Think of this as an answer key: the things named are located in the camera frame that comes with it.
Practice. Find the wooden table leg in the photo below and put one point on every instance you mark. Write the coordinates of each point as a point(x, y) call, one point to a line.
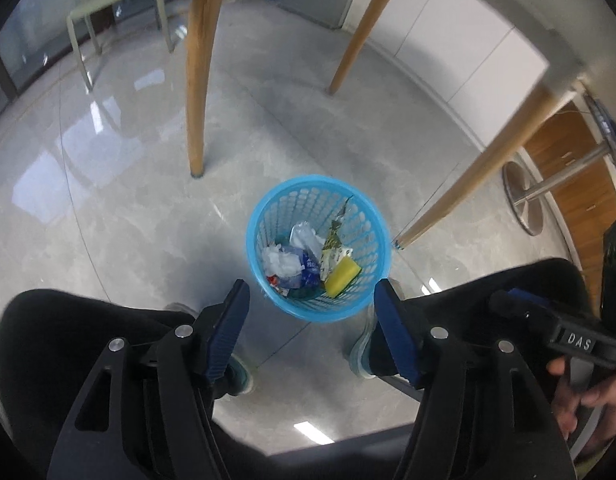
point(363, 30)
point(478, 170)
point(200, 85)

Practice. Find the round white table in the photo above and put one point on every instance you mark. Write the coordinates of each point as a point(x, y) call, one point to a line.
point(453, 45)

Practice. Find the blue white packet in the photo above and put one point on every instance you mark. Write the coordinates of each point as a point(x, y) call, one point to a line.
point(310, 265)

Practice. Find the metal pedestal stand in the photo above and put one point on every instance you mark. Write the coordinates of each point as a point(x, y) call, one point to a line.
point(525, 200)

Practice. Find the green gold snack wrapper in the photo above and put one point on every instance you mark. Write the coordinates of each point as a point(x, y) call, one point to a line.
point(330, 245)

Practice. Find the white bag with red print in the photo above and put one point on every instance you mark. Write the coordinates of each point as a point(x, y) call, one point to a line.
point(274, 280)

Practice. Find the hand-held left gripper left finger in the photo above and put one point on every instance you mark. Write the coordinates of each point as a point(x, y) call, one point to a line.
point(222, 330)

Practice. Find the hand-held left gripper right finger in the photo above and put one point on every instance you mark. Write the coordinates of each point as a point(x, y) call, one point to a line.
point(395, 335)

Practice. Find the yellow sponge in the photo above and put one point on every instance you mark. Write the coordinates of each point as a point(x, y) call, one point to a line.
point(342, 276)

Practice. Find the person's right hand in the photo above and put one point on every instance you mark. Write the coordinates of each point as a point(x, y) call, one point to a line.
point(603, 400)

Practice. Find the brown wooden cabinet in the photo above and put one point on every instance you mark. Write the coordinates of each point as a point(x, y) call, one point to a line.
point(578, 195)

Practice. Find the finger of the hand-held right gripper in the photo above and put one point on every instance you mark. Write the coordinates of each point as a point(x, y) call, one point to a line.
point(518, 300)

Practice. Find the white crumpled tissue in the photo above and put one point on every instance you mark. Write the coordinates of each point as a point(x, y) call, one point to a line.
point(280, 260)

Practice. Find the blue plastic basket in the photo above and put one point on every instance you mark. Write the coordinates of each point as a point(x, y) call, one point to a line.
point(288, 200)

